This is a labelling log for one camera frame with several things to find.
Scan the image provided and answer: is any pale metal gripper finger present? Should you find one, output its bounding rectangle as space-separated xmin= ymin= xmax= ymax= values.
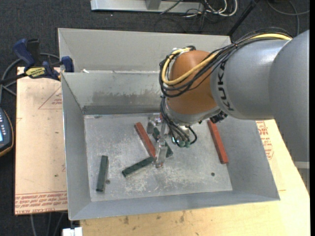
xmin=146 ymin=117 xmax=156 ymax=135
xmin=153 ymin=139 xmax=168 ymax=169

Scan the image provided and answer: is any dark green flat block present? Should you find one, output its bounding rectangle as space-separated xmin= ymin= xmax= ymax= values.
xmin=121 ymin=156 xmax=156 ymax=178
xmin=95 ymin=155 xmax=109 ymax=193
xmin=152 ymin=126 xmax=174 ymax=159

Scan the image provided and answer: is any red-brown flat block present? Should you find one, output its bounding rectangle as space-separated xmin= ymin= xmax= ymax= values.
xmin=207 ymin=119 xmax=230 ymax=165
xmin=133 ymin=121 xmax=158 ymax=159

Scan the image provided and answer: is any grey metal bin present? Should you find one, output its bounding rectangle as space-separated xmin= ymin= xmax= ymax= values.
xmin=58 ymin=28 xmax=281 ymax=221

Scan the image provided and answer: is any brown cardboard board red print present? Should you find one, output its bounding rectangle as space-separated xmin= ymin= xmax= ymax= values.
xmin=14 ymin=66 xmax=287 ymax=216

